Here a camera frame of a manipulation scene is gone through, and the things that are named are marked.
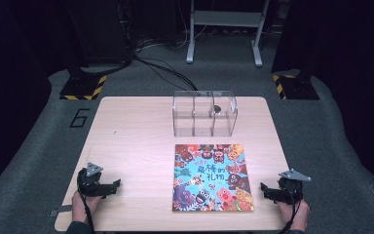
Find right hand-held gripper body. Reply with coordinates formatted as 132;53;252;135
271;168;312;206

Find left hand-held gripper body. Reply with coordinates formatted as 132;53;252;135
77;162;113;198

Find colourful picture book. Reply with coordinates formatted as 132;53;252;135
171;143;255;213

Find clear acrylic organizer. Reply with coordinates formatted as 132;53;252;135
171;90;239;137

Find person's left hand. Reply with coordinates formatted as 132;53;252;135
71;190;103;225

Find person's right hand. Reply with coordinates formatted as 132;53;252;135
276;198;312;232

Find grey tape strip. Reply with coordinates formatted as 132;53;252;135
48;204;73;218

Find black stand with striped base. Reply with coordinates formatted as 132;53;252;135
272;69;320;100
58;0;108;101

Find dark cabinet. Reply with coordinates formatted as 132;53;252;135
77;0;133;65

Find white metal stand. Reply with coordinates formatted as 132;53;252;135
185;0;271;68

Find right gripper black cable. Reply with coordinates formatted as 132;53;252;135
279;184;303;234

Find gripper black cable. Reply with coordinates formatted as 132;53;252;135
76;169;95;234
279;184;303;234

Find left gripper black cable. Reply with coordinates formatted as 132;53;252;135
76;169;95;234

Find black floor cable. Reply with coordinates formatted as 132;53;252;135
140;59;189;92
132;53;199;92

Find white floor cable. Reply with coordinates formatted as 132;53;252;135
171;27;208;51

